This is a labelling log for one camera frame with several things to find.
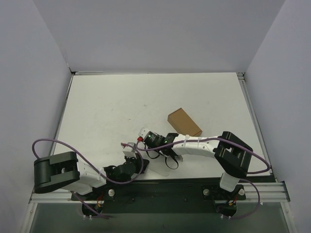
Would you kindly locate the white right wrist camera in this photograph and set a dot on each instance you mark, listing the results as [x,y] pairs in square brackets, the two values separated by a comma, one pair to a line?
[143,134]

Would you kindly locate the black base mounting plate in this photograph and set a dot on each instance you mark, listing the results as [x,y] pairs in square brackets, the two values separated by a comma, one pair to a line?
[168,196]

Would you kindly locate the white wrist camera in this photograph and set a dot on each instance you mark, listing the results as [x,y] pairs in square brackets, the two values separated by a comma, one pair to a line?
[143,134]
[128,150]

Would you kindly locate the brown folded cardboard box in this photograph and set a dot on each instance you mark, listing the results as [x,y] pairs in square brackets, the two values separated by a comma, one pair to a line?
[183,124]

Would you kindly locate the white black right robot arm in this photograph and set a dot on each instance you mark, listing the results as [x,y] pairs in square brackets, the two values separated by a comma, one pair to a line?
[225,149]

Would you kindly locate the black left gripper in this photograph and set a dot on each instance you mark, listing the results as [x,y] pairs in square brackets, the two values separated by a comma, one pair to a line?
[140,164]

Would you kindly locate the aluminium table frame rail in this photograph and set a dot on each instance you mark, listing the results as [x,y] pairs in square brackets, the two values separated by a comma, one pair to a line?
[102,111]

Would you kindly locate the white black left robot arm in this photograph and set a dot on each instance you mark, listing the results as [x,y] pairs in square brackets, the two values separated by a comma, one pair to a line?
[66,171]

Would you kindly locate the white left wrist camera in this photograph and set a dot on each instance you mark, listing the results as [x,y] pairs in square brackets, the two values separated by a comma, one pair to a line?
[128,150]

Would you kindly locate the white paper box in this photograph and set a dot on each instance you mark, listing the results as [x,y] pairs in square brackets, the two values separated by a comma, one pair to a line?
[160,164]

